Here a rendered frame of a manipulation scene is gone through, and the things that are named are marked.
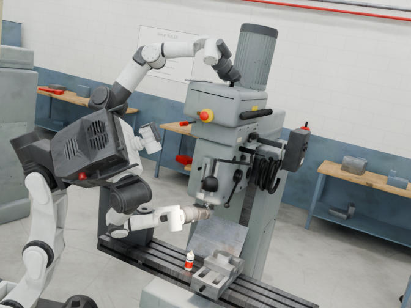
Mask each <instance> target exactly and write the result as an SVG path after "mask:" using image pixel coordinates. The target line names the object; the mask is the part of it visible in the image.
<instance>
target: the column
mask: <svg viewBox="0 0 411 308"><path fill-rule="evenodd" d="M256 153H259V154H261V155H265V156H260V155H256V154H255V157H254V161H253V166H252V170H251V175H250V180H249V184H248V186H246V187H245V188H243V189H242V190H241V191H239V192H234V193H233V196H232V198H231V200H230V203H229V204H230V207H229V208H225V207H224V203H226V202H227V201H228V200H227V201H225V202H224V203H222V204H221V205H217V206H216V205H214V204H211V206H212V207H211V210H212V209H214V210H215V211H214V213H213V214H212V215H215V216H218V217H220V218H223V219H226V220H228V221H232V222H234V223H237V224H240V225H242V226H245V227H248V228H249V229H248V233H247V235H246V238H245V241H244V244H243V247H242V250H241V252H240V255H239V258H241V259H244V260H245V263H244V267H243V271H242V272H241V273H242V274H244V275H246V276H249V277H252V278H254V279H256V280H259V281H261V277H262V273H263V270H264V266H265V261H266V258H267V254H268V249H269V246H270V242H271V239H272V234H273V229H274V226H275V222H276V218H277V215H278V210H279V207H280V203H281V198H282V195H283V191H284V186H285V183H286V179H287V174H288V171H287V170H284V169H283V170H279V172H278V173H277V174H276V177H275V181H274V184H273V187H274V185H275V183H276V180H277V178H280V183H279V185H278V187H277V189H276V191H275V192H274V193H273V194H269V193H268V191H267V190H266V189H265V190H264V191H261V190H260V188H259V186H256V185H255V184H254V182H255V179H256V174H257V169H258V167H259V162H260V160H261V158H266V160H267V161H268V162H270V160H269V157H273V160H278V159H279V157H280V153H281V148H277V147H273V146H270V145H266V144H264V145H261V146H259V147H257V150H256ZM197 224H198V220H196V221H195V222H192V223H191V225H190V231H189V235H188V241H187V246H188V244H189V242H190V240H191V238H192V236H193V234H194V231H195V229H196V226H197ZM187 246H186V248H187Z"/></svg>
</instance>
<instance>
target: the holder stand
mask: <svg viewBox="0 0 411 308"><path fill-rule="evenodd" d="M154 211H155V210H154V209H151V207H148V206H145V205H140V206H139V207H138V208H137V209H136V211H135V212H134V213H133V214H132V216H133V215H148V214H153V212H154ZM153 234H154V227H152V228H146V229H141V230H135V231H131V230H130V231H129V233H128V235H127V236H125V237H123V238H120V239H121V240H125V241H129V242H131V243H135V244H138V245H141V246H145V245H146V244H147V243H148V242H149V241H150V240H151V239H152V238H153Z"/></svg>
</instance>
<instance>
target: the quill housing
mask: <svg viewBox="0 0 411 308"><path fill-rule="evenodd" d="M239 146H243V144H240V145H237V146H235V147H231V146H228V145H224V144H220V143H217V142H213V141H210V140H206V139H203V138H200V137H198V138H197V140H196V145H195V149H194V155H193V161H192V165H191V171H190V177H189V181H188V188H187V194H188V195H189V196H191V197H194V198H197V197H196V193H197V191H198V185H199V179H200V176H201V170H198V168H199V167H202V164H203V162H202V161H203V157H204V156H211V157H213V158H214V159H215V158H216V159H218V158H219V159H224V160H231V161H240V157H241V154H242V152H241V151H239ZM214 159H213V160H214ZM238 168H239V164H234V163H224V162H218V161H217V163H216V166H215V172H214V175H213V176H214V177H216V178H217V179H218V190H217V192H208V191H207V195H206V198H205V199H203V201H205V202H208V203H210V204H214V205H221V204H222V203H224V202H225V201H227V200H228V199H229V196H230V195H231V192H232V190H233V188H234V185H235V182H234V181H233V176H234V172H235V170H236V169H238ZM197 199H199V198H197ZM199 200H202V199H199Z"/></svg>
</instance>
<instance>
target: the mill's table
mask: <svg viewBox="0 0 411 308"><path fill-rule="evenodd" d="M97 249H98V250H99V251H102V252H104V253H106V254H108V255H111V256H113V257H115V258H117V259H119V260H121V261H123V262H126V263H128V264H130V265H133V266H135V267H137V268H139V269H141V270H143V271H146V272H148V273H150V274H153V275H154V276H157V277H159V278H161V279H163V280H165V281H168V282H170V283H172V284H174V285H176V286H178V287H181V288H183V289H185V290H188V291H189V292H192V293H194V294H196V295H198V296H201V297H203V298H205V299H208V300H209V301H211V302H213V303H216V304H218V305H220V306H223V307H225V308H319V305H317V304H315V303H313V302H310V301H307V300H305V299H303V298H300V297H298V296H295V295H293V294H290V293H288V292H286V291H283V290H280V289H278V288H276V287H273V286H271V285H269V284H266V283H264V282H261V281H259V280H256V279H254V278H252V277H249V276H246V275H244V274H242V273H240V274H239V275H238V276H237V278H236V279H235V280H234V281H233V283H232V284H231V285H230V286H229V287H228V288H227V289H226V290H225V292H224V293H223V294H222V295H221V296H220V297H219V298H218V299H217V301H216V300H214V299H212V298H209V297H208V296H205V295H203V294H201V293H199V292H197V291H195V290H193V289H191V288H190V285H191V279H192V276H193V275H194V274H195V273H196V272H197V271H199V270H200V269H201V268H202V267H203V265H204V260H205V258H203V257H200V256H198V255H196V254H194V260H193V266H192V269H191V270H186V269H185V262H186V258H187V254H188V253H189V252H188V251H186V250H183V249H181V248H179V247H176V246H173V245H171V244H169V243H166V242H164V241H162V240H159V239H157V238H154V237H153V238H152V239H151V240H150V241H149V242H148V243H147V244H146V245H145V246H141V245H138V244H135V243H131V242H129V241H125V240H121V239H119V238H113V237H112V236H111V234H109V233H108V232H107V233H105V235H101V236H99V237H98V243H97Z"/></svg>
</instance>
